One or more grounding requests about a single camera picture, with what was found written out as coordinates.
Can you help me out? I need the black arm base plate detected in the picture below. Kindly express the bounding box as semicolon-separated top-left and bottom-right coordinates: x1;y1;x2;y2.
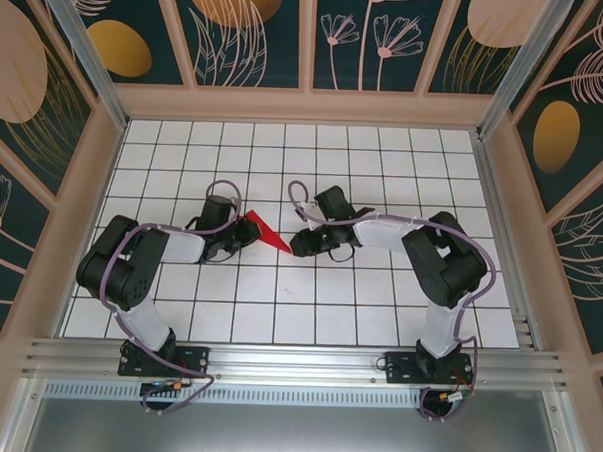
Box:
118;341;211;381
383;350;476;388

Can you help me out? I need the grey slotted cable duct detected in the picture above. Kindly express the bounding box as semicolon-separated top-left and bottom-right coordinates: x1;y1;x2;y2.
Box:
43;378;425;414

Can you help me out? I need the grey metal sheet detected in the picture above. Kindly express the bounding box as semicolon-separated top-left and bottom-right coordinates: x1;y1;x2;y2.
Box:
20;368;591;452

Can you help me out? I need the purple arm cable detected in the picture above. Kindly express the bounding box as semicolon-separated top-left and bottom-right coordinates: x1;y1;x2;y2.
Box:
276;178;502;426
92;174;244;419

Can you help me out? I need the red square paper sheet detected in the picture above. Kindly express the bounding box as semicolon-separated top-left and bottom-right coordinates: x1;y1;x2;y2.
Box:
240;208;296;255

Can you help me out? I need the aluminium corner post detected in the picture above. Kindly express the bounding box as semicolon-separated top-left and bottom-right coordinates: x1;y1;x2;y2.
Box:
476;0;579;145
28;0;136;130

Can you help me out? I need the long aluminium mounting rail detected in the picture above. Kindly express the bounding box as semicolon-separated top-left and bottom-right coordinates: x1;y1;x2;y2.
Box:
22;328;570;400

